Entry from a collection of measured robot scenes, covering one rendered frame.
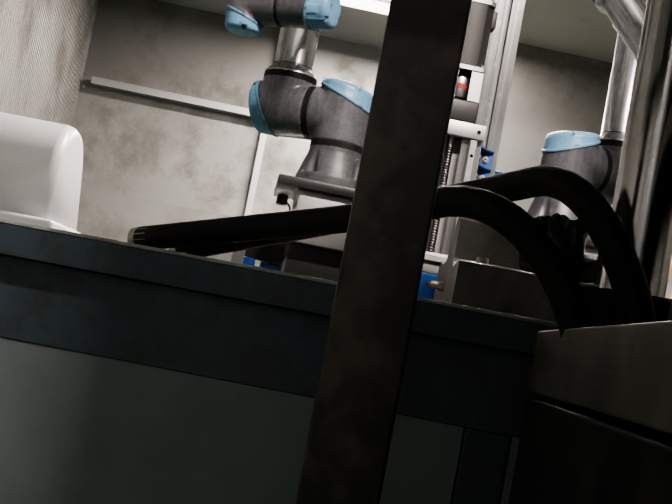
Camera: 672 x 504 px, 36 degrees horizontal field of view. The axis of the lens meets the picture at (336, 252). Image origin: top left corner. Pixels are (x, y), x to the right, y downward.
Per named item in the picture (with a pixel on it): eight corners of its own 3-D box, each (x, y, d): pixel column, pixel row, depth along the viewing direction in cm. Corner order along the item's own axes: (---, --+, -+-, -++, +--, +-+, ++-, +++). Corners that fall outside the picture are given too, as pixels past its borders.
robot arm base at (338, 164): (291, 188, 223) (300, 143, 224) (359, 201, 224) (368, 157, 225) (295, 178, 208) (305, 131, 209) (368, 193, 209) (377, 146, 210)
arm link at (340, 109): (355, 141, 209) (367, 77, 210) (295, 134, 214) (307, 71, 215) (373, 155, 220) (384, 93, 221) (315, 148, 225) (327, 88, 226)
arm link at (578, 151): (523, 186, 223) (534, 125, 224) (568, 200, 230) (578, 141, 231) (562, 184, 213) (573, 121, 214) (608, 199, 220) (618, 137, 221)
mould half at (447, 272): (429, 318, 173) (443, 240, 174) (583, 347, 171) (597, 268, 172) (450, 308, 123) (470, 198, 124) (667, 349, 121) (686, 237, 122)
